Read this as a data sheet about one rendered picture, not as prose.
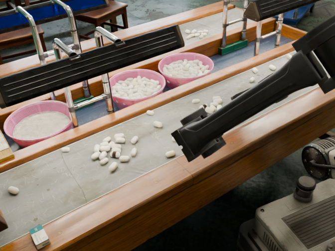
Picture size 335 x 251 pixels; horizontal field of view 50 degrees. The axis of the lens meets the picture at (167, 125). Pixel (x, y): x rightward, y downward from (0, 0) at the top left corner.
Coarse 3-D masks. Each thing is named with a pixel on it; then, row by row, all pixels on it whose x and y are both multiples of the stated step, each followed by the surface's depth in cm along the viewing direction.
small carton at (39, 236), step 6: (36, 228) 96; (42, 228) 96; (30, 234) 95; (36, 234) 94; (42, 234) 94; (36, 240) 93; (42, 240) 93; (48, 240) 93; (36, 246) 92; (42, 246) 93
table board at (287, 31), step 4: (240, 8) 240; (276, 24) 218; (284, 24) 214; (276, 28) 219; (284, 28) 214; (288, 28) 212; (292, 28) 209; (296, 28) 209; (284, 32) 215; (288, 32) 213; (292, 32) 210; (296, 32) 208; (300, 32) 206; (304, 32) 204; (288, 36) 214; (292, 36) 211; (296, 36) 209; (300, 36) 207
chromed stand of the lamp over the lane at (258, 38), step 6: (282, 18) 176; (258, 24) 169; (258, 30) 171; (276, 30) 180; (258, 36) 173; (264, 36) 176; (276, 36) 182; (258, 42) 175; (276, 42) 184; (258, 48) 177
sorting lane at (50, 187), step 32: (192, 96) 154; (224, 96) 153; (288, 96) 151; (128, 128) 138; (160, 128) 137; (32, 160) 125; (64, 160) 124; (96, 160) 124; (160, 160) 122; (0, 192) 114; (32, 192) 113; (64, 192) 112; (96, 192) 112; (32, 224) 103
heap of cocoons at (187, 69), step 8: (176, 64) 177; (184, 64) 178; (192, 64) 177; (200, 64) 178; (168, 72) 172; (176, 72) 172; (184, 72) 171; (192, 72) 171; (200, 72) 171; (184, 80) 166
